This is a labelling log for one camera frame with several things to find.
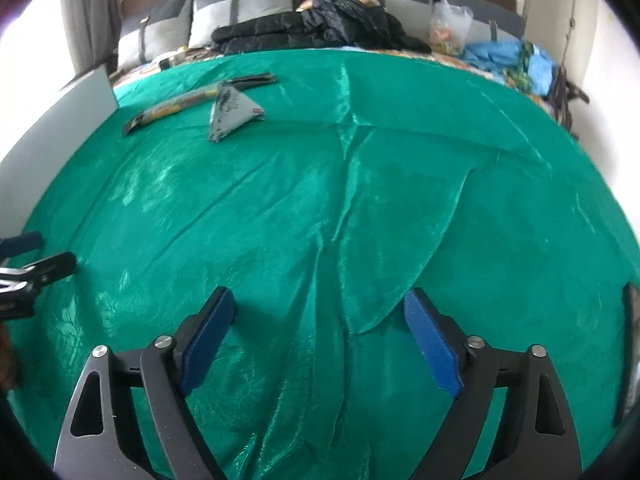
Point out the black puffer jacket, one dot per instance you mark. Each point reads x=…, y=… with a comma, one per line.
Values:
x=330, y=22

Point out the small dark box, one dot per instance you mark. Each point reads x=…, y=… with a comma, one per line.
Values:
x=171, y=60

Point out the green satin bedspread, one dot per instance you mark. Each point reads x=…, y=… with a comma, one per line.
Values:
x=320, y=200

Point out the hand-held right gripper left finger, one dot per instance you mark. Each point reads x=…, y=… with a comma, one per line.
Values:
x=210, y=337

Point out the grey triangular snack packet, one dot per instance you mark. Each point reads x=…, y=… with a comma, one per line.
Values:
x=232, y=110

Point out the blue cloth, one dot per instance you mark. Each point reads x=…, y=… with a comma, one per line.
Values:
x=492, y=55

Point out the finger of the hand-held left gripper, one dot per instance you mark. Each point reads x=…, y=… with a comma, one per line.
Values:
x=20, y=245
x=50, y=267

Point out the green patterned cloth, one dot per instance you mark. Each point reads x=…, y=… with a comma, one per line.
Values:
x=522, y=67

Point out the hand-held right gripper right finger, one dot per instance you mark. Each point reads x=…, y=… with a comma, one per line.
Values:
x=432, y=342

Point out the clear plastic bag of food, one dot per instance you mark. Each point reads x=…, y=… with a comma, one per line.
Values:
x=450, y=30

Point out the white board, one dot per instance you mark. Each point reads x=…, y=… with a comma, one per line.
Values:
x=65, y=130

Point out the short dark snack packet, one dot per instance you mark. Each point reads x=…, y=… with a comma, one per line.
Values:
x=250, y=81

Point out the long yellow and dark snack packet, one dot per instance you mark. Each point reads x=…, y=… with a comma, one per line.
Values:
x=172, y=107

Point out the grey curtain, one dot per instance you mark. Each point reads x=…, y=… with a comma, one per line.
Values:
x=90, y=15

